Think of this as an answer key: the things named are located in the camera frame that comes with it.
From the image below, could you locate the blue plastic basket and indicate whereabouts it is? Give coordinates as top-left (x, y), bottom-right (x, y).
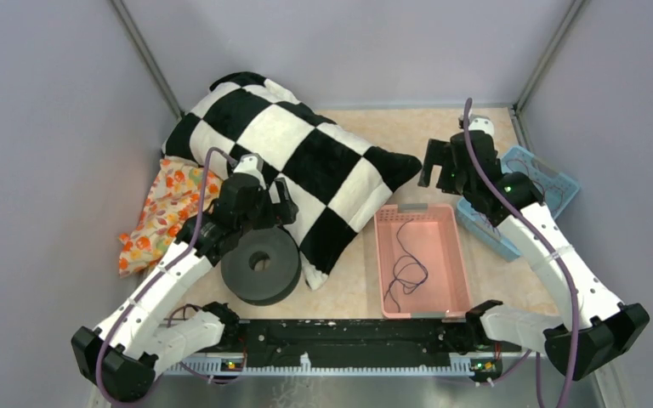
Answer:
top-left (457, 145), bottom-right (580, 262)

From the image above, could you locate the blue cable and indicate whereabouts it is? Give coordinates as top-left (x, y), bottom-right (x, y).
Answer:
top-left (382, 218), bottom-right (430, 314)

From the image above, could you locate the orange floral cloth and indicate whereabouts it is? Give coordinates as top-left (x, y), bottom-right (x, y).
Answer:
top-left (118, 156), bottom-right (203, 277)

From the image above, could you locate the black and white checkered pillow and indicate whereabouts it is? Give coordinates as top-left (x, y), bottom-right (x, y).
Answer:
top-left (162, 71), bottom-right (422, 290)

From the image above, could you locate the white slotted cable duct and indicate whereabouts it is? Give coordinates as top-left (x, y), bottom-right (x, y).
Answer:
top-left (164, 354), bottom-right (502, 378)

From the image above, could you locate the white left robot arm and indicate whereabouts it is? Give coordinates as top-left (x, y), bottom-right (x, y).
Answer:
top-left (71, 170), bottom-right (298, 407)

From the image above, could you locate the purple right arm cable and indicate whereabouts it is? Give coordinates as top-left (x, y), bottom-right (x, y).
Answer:
top-left (463, 98), bottom-right (581, 408)

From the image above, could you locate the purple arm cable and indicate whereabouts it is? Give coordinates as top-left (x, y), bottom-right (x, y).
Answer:
top-left (463, 98), bottom-right (581, 408)
top-left (95, 147), bottom-right (237, 406)

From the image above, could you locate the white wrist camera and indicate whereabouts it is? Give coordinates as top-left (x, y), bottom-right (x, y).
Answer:
top-left (234, 154), bottom-right (265, 184)
top-left (458, 114), bottom-right (495, 137)

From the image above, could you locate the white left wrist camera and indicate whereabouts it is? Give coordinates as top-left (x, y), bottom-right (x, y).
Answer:
top-left (234, 154), bottom-right (265, 184)

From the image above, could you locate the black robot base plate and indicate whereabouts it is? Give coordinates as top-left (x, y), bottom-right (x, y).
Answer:
top-left (206, 319), bottom-right (518, 369)

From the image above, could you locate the dark grey cable spool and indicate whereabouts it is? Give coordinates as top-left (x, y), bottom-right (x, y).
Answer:
top-left (221, 227), bottom-right (301, 306)

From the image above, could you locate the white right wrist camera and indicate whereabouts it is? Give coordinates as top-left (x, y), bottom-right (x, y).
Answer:
top-left (458, 114), bottom-right (495, 137)

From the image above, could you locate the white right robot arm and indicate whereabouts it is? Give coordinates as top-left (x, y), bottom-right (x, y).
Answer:
top-left (418, 130), bottom-right (650, 381)

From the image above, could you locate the pink plastic basket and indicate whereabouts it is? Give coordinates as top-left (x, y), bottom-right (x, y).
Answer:
top-left (374, 203), bottom-right (472, 320)

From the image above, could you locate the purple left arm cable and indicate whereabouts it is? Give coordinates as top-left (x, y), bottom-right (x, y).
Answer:
top-left (95, 147), bottom-right (237, 406)

